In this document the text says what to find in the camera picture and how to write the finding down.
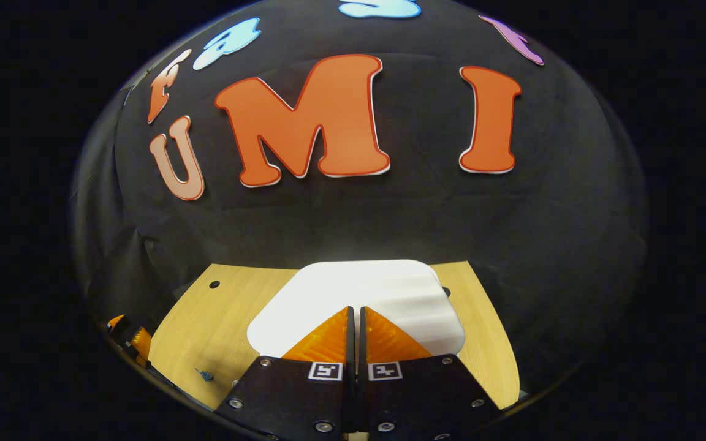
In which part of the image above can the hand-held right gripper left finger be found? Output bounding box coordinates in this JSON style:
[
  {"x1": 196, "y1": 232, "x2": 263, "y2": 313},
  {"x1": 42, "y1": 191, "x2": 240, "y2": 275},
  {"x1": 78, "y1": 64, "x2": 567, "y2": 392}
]
[{"x1": 215, "y1": 306, "x2": 357, "y2": 441}]

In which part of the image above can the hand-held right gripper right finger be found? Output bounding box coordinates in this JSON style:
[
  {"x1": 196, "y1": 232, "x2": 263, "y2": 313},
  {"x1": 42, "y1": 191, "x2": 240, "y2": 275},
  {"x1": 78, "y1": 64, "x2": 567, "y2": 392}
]
[{"x1": 357, "y1": 306, "x2": 502, "y2": 441}]

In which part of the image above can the white desktop garbage bin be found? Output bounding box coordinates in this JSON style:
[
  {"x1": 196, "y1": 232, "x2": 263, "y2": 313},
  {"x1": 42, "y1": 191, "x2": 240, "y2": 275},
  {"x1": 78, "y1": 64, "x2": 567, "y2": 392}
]
[{"x1": 247, "y1": 260, "x2": 466, "y2": 361}]

